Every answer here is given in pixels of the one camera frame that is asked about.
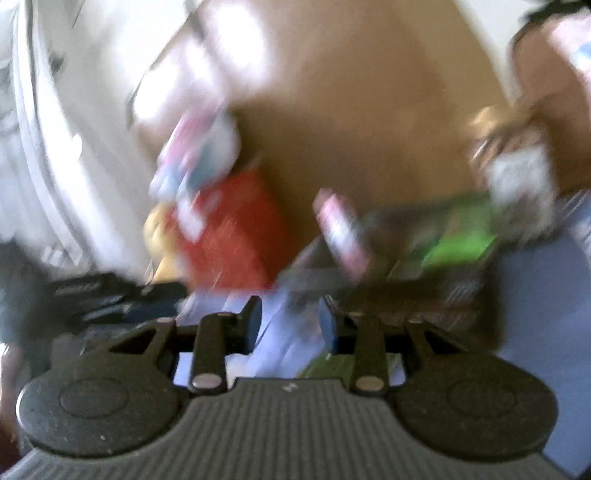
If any red gift bag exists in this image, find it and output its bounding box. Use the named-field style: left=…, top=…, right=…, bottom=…
left=166, top=169, right=294, bottom=290

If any pastel unicorn plush toy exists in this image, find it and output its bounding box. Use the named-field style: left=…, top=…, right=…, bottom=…
left=149, top=107, right=240, bottom=202

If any black cardboard storage box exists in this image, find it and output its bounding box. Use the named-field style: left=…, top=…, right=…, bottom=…
left=277, top=194, right=496, bottom=330

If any glass jar of nuts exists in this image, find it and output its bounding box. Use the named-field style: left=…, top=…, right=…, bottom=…
left=467, top=106, right=558, bottom=244

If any pink snack stick box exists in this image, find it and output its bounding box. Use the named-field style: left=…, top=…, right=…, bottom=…
left=312, top=188, right=372, bottom=282

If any blue patterned tablecloth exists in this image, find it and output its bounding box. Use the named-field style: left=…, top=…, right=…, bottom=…
left=174, top=193, right=591, bottom=476

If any yellow duck plush toy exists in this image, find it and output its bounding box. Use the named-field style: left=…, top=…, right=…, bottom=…
left=143, top=203, right=182, bottom=283

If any large brown cardboard sheet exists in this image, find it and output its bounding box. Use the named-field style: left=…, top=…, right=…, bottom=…
left=128, top=0, right=514, bottom=241

